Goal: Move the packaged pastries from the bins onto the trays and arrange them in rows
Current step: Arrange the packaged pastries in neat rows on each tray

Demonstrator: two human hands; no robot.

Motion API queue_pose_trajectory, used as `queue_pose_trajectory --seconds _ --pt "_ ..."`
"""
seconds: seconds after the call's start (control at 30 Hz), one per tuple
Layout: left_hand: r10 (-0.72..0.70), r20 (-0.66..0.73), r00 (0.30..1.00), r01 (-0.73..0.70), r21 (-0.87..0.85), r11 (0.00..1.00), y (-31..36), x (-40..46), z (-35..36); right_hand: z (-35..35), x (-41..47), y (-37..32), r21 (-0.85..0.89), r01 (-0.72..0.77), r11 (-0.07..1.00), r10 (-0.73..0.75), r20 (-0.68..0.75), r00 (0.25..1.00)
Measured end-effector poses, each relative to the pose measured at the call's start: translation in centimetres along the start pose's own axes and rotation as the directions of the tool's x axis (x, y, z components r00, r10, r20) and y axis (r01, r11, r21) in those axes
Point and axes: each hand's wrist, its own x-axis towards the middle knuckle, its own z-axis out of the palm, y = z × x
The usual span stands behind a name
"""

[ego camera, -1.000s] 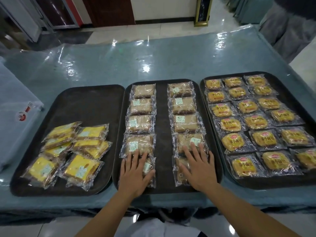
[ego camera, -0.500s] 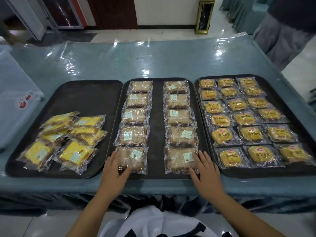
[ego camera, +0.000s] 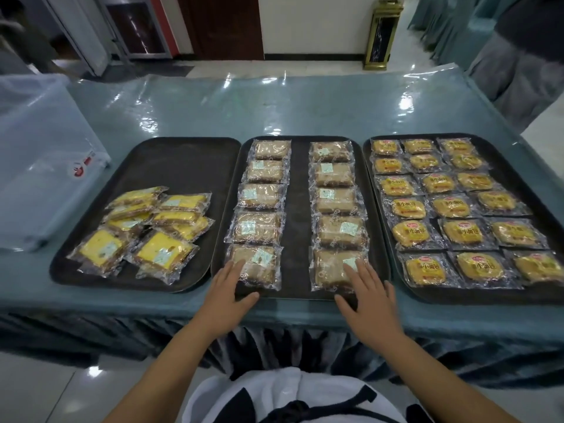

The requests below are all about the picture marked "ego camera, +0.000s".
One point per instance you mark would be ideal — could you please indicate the person's right hand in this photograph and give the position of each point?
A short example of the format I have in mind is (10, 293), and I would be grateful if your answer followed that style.
(374, 312)

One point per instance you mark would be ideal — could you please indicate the person's left hand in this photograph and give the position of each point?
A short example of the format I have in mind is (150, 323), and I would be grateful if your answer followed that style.
(220, 303)

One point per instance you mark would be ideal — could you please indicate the person's right thumb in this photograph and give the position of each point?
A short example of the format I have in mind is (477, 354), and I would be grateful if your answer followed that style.
(344, 301)

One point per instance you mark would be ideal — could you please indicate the person's right middle finger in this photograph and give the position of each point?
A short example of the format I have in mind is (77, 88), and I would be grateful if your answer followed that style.
(365, 273)

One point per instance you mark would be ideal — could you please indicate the person's left thumb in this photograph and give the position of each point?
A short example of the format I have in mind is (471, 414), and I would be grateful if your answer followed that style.
(247, 302)

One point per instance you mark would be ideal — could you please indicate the person's right little finger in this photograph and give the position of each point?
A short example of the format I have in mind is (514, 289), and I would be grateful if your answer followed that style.
(388, 294)

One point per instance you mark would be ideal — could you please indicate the person's left forearm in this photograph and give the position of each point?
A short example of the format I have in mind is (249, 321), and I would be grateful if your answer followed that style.
(167, 374)

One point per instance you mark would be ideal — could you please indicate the person's right forearm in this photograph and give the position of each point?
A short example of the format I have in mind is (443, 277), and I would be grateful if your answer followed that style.
(432, 383)

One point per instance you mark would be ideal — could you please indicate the rows of brown cake packets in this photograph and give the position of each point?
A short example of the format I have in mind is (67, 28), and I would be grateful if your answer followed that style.
(339, 200)

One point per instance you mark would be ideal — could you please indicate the black tray with brown cakes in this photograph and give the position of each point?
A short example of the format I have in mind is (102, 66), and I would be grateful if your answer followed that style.
(297, 207)

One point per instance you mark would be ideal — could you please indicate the pile of yellow cake packets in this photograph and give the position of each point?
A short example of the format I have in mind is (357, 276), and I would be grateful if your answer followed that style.
(163, 255)

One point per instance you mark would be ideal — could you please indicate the person's white and black shirt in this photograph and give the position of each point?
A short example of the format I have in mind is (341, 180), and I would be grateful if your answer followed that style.
(308, 400)

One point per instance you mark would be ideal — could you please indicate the rows of small bread packets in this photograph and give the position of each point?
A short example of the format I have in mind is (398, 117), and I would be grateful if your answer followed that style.
(449, 207)

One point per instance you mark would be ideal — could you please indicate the teal tablecloth with skirt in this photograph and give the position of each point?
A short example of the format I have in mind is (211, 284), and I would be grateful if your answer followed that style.
(132, 321)

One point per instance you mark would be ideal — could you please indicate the black tray with yellow cakes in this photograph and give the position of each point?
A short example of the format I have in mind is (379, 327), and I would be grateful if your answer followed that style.
(176, 167)

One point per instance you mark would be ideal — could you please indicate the clear plastic table cover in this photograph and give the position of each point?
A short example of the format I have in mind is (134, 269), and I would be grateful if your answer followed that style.
(308, 105)

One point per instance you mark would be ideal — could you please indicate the black tray with small breads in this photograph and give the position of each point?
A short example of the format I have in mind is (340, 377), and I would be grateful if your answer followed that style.
(511, 154)

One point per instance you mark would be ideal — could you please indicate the gold and black ash bin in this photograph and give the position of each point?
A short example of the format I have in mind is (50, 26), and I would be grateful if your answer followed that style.
(382, 35)

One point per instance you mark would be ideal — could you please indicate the clear plastic storage box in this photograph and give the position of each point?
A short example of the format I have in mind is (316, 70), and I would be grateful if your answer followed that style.
(39, 162)

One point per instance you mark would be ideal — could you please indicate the dark floor mat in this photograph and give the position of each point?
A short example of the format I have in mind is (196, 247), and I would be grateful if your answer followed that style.
(141, 71)

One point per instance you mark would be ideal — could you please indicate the grey covered chair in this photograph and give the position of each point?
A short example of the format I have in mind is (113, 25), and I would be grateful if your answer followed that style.
(524, 70)

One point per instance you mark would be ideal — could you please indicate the teal covered chairs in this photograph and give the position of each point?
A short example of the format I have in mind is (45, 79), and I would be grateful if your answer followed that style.
(454, 26)

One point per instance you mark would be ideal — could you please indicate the dark brown wooden door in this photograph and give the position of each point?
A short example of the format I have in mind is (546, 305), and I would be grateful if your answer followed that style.
(220, 26)

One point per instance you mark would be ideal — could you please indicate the metal framed glass door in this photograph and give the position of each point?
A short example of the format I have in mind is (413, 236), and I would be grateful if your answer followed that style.
(136, 26)

